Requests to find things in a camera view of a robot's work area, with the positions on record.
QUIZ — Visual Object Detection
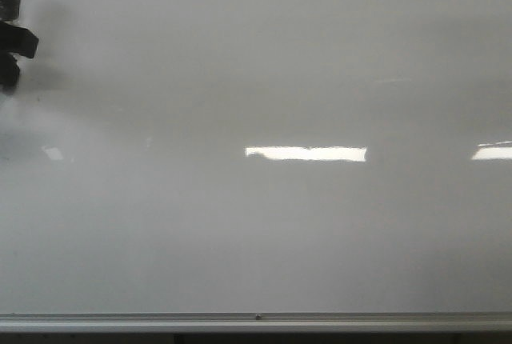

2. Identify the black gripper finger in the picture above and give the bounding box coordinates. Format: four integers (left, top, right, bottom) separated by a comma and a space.
0, 22, 39, 58
0, 52, 20, 88

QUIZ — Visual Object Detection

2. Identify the black white whiteboard marker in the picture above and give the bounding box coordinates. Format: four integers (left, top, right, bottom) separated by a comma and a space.
0, 0, 21, 22

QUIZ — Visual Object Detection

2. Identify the white whiteboard with aluminium frame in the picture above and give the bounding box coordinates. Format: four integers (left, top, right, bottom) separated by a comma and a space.
1, 0, 511, 333

